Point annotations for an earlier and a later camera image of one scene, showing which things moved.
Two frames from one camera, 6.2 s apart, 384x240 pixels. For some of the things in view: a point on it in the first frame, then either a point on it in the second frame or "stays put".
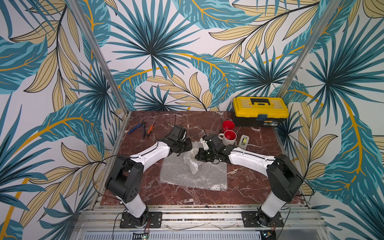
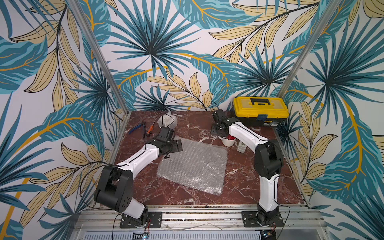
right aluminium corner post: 309,45 stays put
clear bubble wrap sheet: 212,175 stays put
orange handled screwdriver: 151,127 stays put
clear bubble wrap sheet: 189,158 -> 167,120
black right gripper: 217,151 -> 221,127
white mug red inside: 228,137 stays put
